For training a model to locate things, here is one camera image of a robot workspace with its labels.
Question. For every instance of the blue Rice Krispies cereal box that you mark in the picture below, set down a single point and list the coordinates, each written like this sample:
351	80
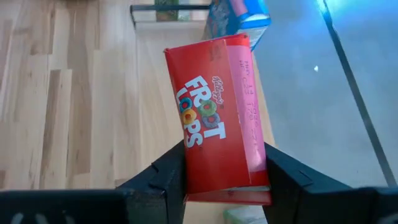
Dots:
230	18

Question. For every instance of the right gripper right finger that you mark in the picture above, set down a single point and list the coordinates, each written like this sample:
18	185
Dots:
298	199

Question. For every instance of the red Froot Loops cereal box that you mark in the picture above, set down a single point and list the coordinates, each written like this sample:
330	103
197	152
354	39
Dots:
211	124

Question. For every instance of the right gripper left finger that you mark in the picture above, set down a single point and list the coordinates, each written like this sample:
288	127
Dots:
161	193

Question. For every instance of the green Apple Jacks cereal box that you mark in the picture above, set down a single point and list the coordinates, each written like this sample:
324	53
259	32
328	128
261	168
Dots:
166	14
242	216

